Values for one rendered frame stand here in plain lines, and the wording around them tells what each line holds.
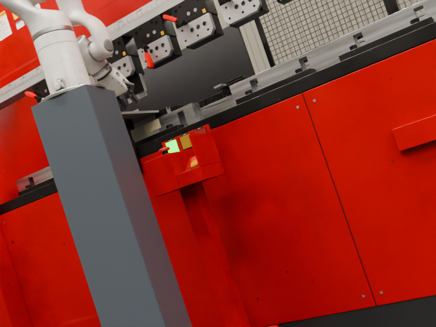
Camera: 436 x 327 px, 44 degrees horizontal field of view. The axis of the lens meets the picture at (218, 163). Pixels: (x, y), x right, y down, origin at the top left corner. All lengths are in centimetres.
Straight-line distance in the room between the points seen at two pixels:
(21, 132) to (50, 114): 141
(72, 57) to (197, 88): 120
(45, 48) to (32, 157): 140
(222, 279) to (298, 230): 31
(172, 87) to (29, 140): 80
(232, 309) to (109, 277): 48
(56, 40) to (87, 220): 51
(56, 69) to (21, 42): 109
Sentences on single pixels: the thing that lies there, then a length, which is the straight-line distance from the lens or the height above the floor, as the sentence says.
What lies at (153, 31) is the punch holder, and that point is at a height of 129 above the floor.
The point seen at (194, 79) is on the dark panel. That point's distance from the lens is 270.
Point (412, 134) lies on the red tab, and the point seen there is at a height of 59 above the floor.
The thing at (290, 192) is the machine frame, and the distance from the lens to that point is 182.
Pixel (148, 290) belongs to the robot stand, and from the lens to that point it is 146.
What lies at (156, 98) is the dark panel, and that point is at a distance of 282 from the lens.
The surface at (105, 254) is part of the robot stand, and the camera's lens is 149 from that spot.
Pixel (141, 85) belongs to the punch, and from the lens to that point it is 225.
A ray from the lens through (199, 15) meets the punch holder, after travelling 208.
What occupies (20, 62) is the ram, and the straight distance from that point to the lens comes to 266.
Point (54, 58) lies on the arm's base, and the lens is 158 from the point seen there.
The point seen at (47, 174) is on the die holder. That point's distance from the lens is 260.
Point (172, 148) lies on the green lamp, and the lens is 190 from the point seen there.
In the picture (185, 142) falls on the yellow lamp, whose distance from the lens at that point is 187.
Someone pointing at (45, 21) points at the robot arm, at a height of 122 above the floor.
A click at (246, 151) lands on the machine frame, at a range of 187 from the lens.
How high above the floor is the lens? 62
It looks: 3 degrees up
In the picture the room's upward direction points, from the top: 19 degrees counter-clockwise
